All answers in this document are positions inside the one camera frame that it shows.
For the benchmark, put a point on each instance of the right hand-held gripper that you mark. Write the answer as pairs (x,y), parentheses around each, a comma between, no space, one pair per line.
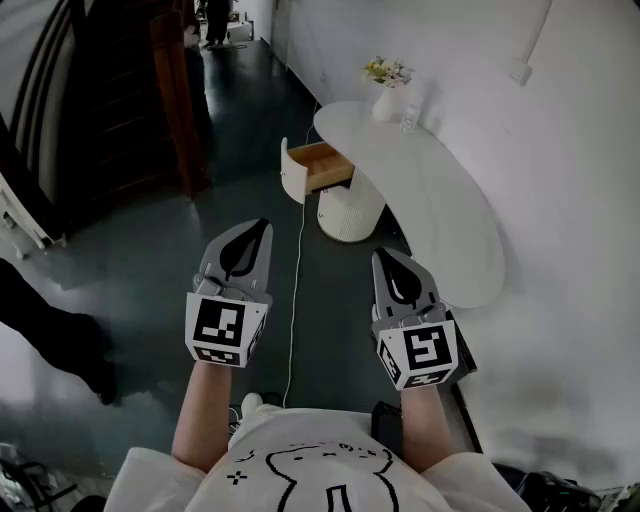
(425,350)

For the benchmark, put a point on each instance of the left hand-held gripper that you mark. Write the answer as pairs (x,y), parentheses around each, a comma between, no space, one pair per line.
(215,325)

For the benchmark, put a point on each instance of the large white wooden drawer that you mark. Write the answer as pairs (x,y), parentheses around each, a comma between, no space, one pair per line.
(292,175)

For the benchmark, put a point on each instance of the white oval table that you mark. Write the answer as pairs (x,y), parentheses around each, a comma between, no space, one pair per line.
(425,190)

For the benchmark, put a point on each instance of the person's left forearm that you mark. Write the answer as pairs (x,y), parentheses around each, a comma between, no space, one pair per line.
(205,415)

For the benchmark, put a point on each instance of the person's right forearm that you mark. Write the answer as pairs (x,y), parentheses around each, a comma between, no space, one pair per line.
(425,430)

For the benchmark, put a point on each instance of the black waist pack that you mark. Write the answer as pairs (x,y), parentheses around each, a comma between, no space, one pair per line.
(387,430)

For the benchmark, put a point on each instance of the person's left white shoe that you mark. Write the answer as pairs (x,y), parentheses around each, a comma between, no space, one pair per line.
(251,402)

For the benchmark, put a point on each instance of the clear glass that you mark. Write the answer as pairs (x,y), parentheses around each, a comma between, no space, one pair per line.
(409,120)

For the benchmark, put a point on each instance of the person's white printed t-shirt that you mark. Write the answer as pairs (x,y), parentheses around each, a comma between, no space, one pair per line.
(310,450)

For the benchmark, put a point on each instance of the pastel flower bouquet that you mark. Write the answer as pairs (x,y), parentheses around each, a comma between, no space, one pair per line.
(387,72)

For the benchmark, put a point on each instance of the black equipment bag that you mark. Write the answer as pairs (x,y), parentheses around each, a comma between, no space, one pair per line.
(545,490)

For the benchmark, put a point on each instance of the black metal stand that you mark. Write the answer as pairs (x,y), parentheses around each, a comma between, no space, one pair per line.
(30,480)

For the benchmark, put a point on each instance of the white metal frame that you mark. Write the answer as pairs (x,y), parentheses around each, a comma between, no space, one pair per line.
(20,225)

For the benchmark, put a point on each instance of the white wall conduit box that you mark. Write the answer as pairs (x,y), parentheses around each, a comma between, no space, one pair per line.
(520,72)

